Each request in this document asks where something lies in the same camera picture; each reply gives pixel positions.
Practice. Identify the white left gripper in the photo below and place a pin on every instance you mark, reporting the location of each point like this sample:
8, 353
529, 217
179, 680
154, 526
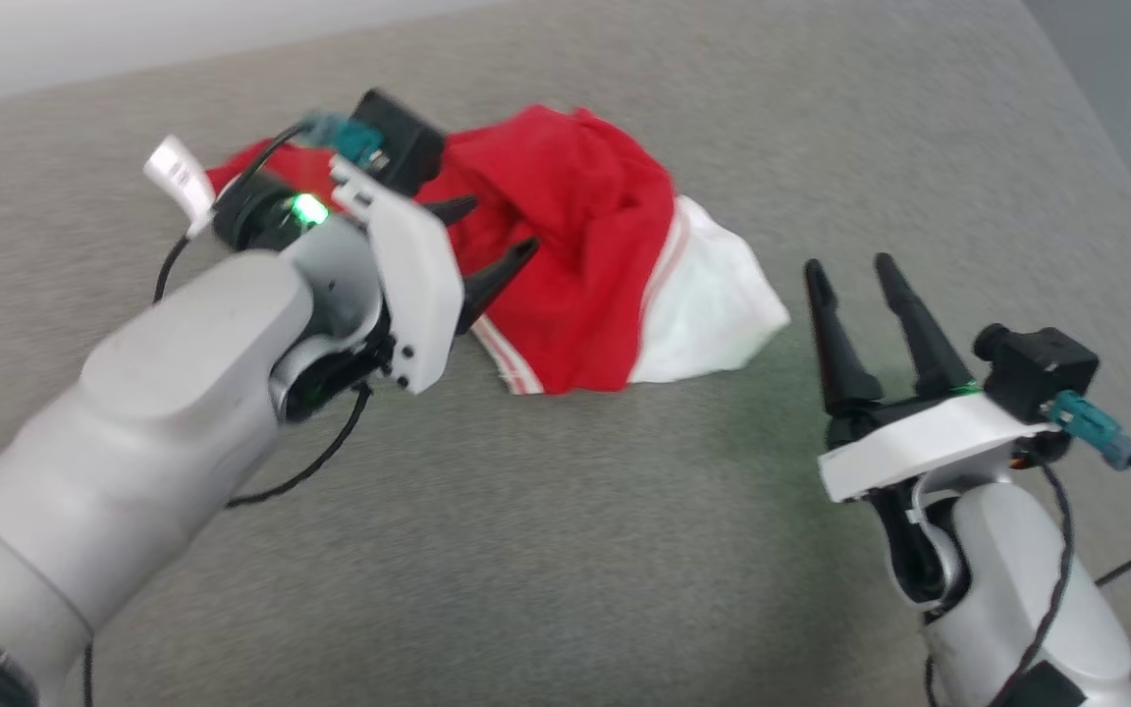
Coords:
418, 285

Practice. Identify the teal camera connector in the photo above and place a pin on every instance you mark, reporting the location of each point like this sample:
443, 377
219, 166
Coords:
1096, 427
345, 135

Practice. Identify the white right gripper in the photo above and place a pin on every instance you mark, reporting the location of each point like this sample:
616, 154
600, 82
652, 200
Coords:
919, 447

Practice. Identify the teal right camera connector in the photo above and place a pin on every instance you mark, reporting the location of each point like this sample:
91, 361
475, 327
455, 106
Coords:
1096, 427

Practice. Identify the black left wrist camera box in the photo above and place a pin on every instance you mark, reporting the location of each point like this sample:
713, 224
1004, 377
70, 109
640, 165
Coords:
403, 137

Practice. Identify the teal left camera connector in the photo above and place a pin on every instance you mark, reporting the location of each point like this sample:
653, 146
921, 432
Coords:
345, 135

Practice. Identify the red white basketball jersey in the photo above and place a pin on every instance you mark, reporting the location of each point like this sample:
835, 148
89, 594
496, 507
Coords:
575, 245

